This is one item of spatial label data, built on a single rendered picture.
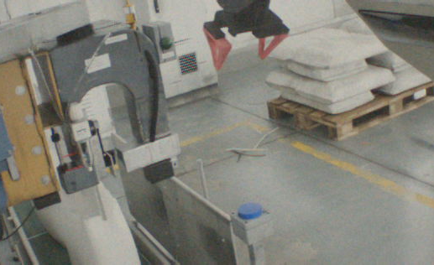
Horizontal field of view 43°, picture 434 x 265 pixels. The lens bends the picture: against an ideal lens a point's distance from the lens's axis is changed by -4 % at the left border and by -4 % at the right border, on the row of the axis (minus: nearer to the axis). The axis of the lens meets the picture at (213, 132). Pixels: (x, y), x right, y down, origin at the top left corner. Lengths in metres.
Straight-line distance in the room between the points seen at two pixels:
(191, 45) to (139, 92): 3.89
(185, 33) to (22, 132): 3.97
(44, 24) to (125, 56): 0.21
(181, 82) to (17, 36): 4.13
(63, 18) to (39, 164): 0.32
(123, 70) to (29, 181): 0.32
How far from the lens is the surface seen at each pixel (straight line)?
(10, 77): 1.23
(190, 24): 5.16
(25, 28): 1.14
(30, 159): 1.28
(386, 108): 4.27
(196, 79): 5.25
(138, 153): 1.34
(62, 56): 1.24
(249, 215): 1.39
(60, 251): 2.43
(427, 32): 0.90
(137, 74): 1.30
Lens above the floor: 1.53
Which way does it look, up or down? 20 degrees down
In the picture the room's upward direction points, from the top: 10 degrees counter-clockwise
